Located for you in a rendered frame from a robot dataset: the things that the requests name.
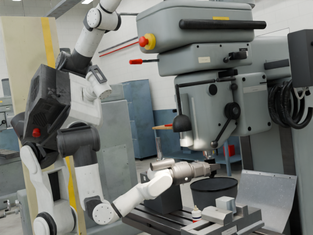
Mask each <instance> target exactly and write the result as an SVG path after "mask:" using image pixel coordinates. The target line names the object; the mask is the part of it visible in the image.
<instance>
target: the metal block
mask: <svg viewBox="0 0 313 235"><path fill-rule="evenodd" d="M216 207H218V208H221V209H225V210H229V211H233V213H236V204H235V198H231V197H227V196H223V197H220V198H218V199H216Z"/></svg>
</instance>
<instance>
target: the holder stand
mask: <svg viewBox="0 0 313 235"><path fill-rule="evenodd" d="M148 170H149V169H147V170H146V171H145V172H142V173H140V178H141V184H143V183H147V182H149V181H150V179H149V178H148V176H147V172H148ZM144 205H145V206H146V207H148V208H150V209H152V210H154V211H157V212H159V213H161V214H163V215H164V214H168V213H171V212H174V211H177V210H180V209H183V205H182V197H181V190H180V185H176V186H174V185H171V186H170V187H169V188H168V189H167V190H166V191H164V192H163V193H162V194H160V195H159V196H158V197H156V198H155V199H149V200H144Z"/></svg>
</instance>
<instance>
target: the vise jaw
mask: <svg viewBox="0 0 313 235"><path fill-rule="evenodd" d="M201 217H202V219H203V220H207V221H211V222H213V223H217V224H220V225H223V226H224V225H226V224H228V223H230V222H232V221H233V220H234V217H233V211H229V210H225V209H221V208H218V207H213V206H209V207H206V208H204V209H203V211H202V213H201Z"/></svg>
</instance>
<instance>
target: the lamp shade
mask: <svg viewBox="0 0 313 235"><path fill-rule="evenodd" d="M172 128H173V132H184V131H191V130H192V125H191V121H190V119H189V117H188V116H187V115H183V114H181V115H177V116H175V117H174V118H173V123H172Z"/></svg>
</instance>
